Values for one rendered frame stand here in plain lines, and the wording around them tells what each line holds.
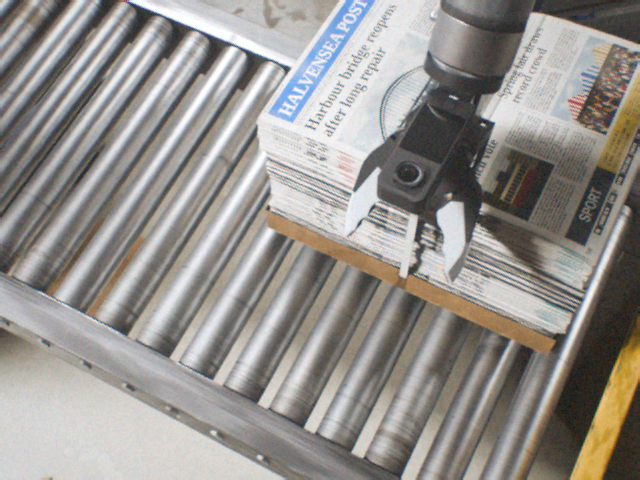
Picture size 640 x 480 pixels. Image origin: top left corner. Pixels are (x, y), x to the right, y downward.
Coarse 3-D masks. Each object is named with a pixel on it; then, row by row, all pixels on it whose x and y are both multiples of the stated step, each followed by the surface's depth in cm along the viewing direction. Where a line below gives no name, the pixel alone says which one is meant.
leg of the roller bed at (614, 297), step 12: (624, 252) 121; (624, 264) 123; (636, 264) 122; (612, 276) 128; (624, 276) 126; (636, 276) 125; (612, 288) 131; (624, 288) 129; (636, 288) 128; (612, 300) 135; (624, 300) 133; (600, 312) 140; (612, 312) 138; (600, 324) 144; (588, 336) 150; (588, 348) 155; (576, 360) 162
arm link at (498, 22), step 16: (448, 0) 69; (464, 0) 68; (480, 0) 67; (496, 0) 67; (512, 0) 67; (528, 0) 68; (464, 16) 68; (480, 16) 68; (496, 16) 67; (512, 16) 68; (528, 16) 69
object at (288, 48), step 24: (120, 0) 130; (144, 0) 129; (168, 0) 128; (192, 0) 128; (144, 24) 132; (192, 24) 126; (216, 24) 126; (240, 24) 126; (216, 48) 128; (240, 48) 124; (264, 48) 124; (288, 48) 124; (288, 72) 123
